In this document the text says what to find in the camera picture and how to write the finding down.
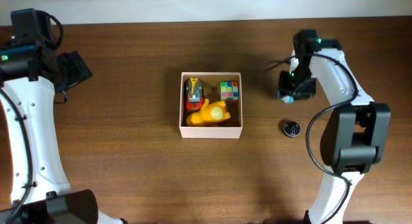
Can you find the red toy fire truck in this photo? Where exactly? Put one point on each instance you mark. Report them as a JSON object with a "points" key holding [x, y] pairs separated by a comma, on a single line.
{"points": [[194, 94]]}

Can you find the black round cap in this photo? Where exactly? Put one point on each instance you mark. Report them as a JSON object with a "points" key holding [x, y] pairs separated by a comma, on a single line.
{"points": [[291, 129]]}

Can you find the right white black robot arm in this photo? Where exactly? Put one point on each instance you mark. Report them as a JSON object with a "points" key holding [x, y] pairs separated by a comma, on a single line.
{"points": [[345, 139]]}

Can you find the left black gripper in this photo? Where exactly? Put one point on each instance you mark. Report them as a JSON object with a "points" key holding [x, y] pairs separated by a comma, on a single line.
{"points": [[83, 71]]}

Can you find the orange rubber duck toy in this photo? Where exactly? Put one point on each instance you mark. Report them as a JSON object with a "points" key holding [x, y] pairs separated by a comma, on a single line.
{"points": [[210, 114]]}

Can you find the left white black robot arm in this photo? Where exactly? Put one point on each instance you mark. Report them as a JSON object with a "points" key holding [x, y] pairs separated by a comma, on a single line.
{"points": [[32, 73]]}

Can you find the blue white ball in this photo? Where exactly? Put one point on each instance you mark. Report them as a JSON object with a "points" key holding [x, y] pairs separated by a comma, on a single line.
{"points": [[287, 99]]}

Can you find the open white cardboard box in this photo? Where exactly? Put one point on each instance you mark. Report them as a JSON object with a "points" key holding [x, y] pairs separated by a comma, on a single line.
{"points": [[231, 128]]}

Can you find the colourful puzzle cube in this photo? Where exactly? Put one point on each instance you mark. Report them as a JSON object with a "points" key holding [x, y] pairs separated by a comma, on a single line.
{"points": [[229, 91]]}

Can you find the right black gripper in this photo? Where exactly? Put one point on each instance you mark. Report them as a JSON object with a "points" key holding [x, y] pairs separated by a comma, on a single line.
{"points": [[284, 89]]}

